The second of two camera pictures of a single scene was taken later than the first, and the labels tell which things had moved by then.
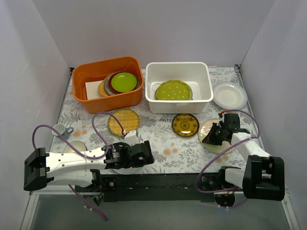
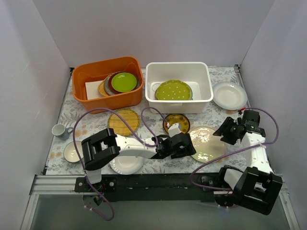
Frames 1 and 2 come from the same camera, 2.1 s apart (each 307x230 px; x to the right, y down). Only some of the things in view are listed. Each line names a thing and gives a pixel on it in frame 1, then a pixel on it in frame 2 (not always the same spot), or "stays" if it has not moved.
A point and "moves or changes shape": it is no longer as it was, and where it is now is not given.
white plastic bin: (196, 74) stays
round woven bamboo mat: (128, 119) stays
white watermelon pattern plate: (192, 94) stays
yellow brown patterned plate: (185, 125) moves or changes shape
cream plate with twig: (204, 131) moves or changes shape
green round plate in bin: (123, 82) stays
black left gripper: (140, 155) -> (182, 145)
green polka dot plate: (173, 89) stays
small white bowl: (78, 145) stays
